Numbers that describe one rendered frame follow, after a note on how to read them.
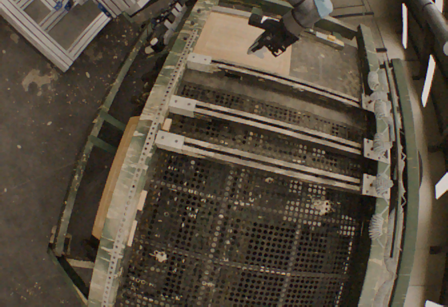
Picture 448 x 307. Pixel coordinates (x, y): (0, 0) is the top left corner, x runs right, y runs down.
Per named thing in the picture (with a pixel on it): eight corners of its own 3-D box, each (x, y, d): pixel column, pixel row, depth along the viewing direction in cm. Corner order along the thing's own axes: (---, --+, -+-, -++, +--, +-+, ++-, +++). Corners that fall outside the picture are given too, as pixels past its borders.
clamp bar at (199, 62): (191, 58, 122) (189, 26, 100) (375, 110, 120) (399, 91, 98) (186, 70, 119) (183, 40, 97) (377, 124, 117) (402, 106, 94)
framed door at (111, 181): (132, 118, 160) (130, 117, 159) (183, 112, 130) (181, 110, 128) (94, 234, 129) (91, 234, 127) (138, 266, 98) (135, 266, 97)
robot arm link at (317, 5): (316, -17, 50) (335, 3, 53) (290, 2, 59) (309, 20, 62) (315, -7, 47) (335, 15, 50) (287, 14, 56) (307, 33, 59)
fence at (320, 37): (213, 9, 140) (213, 4, 136) (341, 45, 138) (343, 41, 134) (211, 13, 138) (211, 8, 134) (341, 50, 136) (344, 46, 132)
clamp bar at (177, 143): (163, 132, 106) (151, 108, 83) (377, 184, 104) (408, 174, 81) (156, 150, 102) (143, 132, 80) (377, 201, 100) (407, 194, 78)
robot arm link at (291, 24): (289, 16, 56) (293, 4, 60) (279, 24, 60) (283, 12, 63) (307, 32, 59) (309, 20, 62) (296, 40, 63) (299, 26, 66)
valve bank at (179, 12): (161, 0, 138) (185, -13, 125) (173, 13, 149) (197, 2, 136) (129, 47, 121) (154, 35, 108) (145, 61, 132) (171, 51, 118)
